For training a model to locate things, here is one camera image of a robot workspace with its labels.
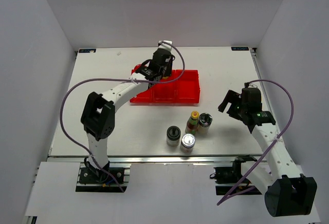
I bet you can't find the red lid sauce jar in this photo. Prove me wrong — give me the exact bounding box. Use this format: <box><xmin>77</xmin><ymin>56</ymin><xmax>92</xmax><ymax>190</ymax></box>
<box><xmin>134</xmin><ymin>64</ymin><xmax>141</xmax><ymax>71</ymax></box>

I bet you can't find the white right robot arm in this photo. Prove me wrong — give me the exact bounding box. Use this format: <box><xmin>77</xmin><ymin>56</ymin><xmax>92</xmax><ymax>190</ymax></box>
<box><xmin>218</xmin><ymin>87</ymin><xmax>317</xmax><ymax>217</ymax></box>

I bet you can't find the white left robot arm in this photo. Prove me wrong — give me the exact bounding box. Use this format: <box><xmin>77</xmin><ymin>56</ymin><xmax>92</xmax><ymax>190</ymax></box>
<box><xmin>81</xmin><ymin>45</ymin><xmax>174</xmax><ymax>182</ymax></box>

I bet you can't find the middle red plastic bin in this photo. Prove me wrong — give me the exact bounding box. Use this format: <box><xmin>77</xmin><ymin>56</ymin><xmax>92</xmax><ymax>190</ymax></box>
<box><xmin>150</xmin><ymin>82</ymin><xmax>176</xmax><ymax>104</ymax></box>

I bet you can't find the red plastic bin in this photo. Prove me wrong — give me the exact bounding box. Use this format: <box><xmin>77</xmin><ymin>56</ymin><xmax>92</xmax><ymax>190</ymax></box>
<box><xmin>150</xmin><ymin>82</ymin><xmax>176</xmax><ymax>104</ymax></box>
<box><xmin>130</xmin><ymin>89</ymin><xmax>152</xmax><ymax>104</ymax></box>
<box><xmin>174</xmin><ymin>70</ymin><xmax>200</xmax><ymax>104</ymax></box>

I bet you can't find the left red plastic bin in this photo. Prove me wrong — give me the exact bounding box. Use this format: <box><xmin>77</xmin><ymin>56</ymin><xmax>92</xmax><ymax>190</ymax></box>
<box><xmin>130</xmin><ymin>89</ymin><xmax>152</xmax><ymax>104</ymax></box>

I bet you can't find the right red plastic bin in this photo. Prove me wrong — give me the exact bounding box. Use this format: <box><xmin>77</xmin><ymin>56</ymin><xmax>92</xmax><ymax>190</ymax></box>
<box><xmin>174</xmin><ymin>70</ymin><xmax>200</xmax><ymax>104</ymax></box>

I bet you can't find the right blue corner label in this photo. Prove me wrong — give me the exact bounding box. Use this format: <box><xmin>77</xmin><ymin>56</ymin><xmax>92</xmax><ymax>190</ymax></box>
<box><xmin>231</xmin><ymin>46</ymin><xmax>249</xmax><ymax>51</ymax></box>

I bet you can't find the blue corner label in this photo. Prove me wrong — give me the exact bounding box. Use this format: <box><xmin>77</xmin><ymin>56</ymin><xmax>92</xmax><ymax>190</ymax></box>
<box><xmin>78</xmin><ymin>48</ymin><xmax>96</xmax><ymax>53</ymax></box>
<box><xmin>231</xmin><ymin>46</ymin><xmax>249</xmax><ymax>51</ymax></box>

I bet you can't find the yellow cap sauce bottle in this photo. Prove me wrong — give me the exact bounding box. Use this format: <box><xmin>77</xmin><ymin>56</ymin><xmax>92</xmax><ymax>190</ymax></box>
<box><xmin>185</xmin><ymin>111</ymin><xmax>199</xmax><ymax>135</ymax></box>

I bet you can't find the silver lid glass jar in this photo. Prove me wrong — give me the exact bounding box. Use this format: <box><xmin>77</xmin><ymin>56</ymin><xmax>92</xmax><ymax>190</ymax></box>
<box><xmin>180</xmin><ymin>134</ymin><xmax>195</xmax><ymax>153</ymax></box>

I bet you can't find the black lid spice jar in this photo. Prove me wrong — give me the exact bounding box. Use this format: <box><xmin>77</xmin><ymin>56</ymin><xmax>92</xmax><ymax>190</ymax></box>
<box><xmin>166</xmin><ymin>126</ymin><xmax>181</xmax><ymax>146</ymax></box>

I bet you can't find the left blue corner label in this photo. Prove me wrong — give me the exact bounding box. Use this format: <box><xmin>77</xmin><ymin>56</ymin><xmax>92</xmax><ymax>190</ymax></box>
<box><xmin>78</xmin><ymin>48</ymin><xmax>96</xmax><ymax>53</ymax></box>

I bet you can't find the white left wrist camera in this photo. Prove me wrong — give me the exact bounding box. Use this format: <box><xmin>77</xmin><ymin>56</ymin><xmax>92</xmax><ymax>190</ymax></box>
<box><xmin>158</xmin><ymin>40</ymin><xmax>172</xmax><ymax>52</ymax></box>

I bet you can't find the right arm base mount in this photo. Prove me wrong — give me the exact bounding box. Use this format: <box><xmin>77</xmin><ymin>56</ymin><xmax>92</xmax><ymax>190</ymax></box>
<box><xmin>209</xmin><ymin>155</ymin><xmax>261</xmax><ymax>195</ymax></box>

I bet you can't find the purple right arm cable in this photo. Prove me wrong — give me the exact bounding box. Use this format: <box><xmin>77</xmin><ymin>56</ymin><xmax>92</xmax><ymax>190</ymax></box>
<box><xmin>217</xmin><ymin>79</ymin><xmax>294</xmax><ymax>206</ymax></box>

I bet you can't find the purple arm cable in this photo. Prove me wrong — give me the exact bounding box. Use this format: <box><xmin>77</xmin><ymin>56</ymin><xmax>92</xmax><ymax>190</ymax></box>
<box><xmin>217</xmin><ymin>79</ymin><xmax>294</xmax><ymax>206</ymax></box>
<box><xmin>59</xmin><ymin>41</ymin><xmax>186</xmax><ymax>193</ymax></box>

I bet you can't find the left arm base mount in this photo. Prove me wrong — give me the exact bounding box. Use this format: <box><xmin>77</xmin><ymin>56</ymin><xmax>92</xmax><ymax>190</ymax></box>
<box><xmin>75</xmin><ymin>157</ymin><xmax>130</xmax><ymax>193</ymax></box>

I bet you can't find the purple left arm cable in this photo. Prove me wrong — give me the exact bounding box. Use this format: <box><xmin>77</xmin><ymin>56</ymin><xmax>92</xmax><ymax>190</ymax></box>
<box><xmin>59</xmin><ymin>41</ymin><xmax>186</xmax><ymax>193</ymax></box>

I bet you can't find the aluminium table front rail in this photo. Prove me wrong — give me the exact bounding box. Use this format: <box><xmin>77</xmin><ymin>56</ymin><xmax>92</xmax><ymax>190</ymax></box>
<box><xmin>47</xmin><ymin>154</ymin><xmax>268</xmax><ymax>164</ymax></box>

